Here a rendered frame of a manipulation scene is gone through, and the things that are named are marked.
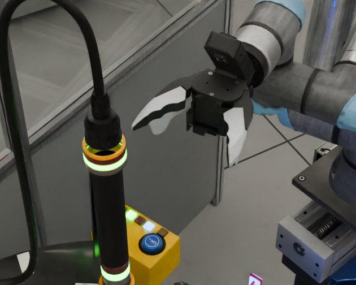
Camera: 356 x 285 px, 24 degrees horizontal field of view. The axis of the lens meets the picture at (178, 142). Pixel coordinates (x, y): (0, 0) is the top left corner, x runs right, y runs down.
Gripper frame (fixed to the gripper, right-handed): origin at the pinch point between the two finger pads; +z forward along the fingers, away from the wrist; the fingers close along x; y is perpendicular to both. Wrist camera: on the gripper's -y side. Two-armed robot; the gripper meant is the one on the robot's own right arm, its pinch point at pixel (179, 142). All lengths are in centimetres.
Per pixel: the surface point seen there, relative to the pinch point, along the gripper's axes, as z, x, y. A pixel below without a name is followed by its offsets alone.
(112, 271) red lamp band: 18.6, -0.9, 4.0
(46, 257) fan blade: 10.2, 16.5, 22.3
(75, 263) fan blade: 8.5, 12.6, 23.6
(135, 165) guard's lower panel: -77, 55, 106
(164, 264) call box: -22, 15, 63
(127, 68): -75, 55, 67
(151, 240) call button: -23, 18, 58
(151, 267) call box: -18, 16, 59
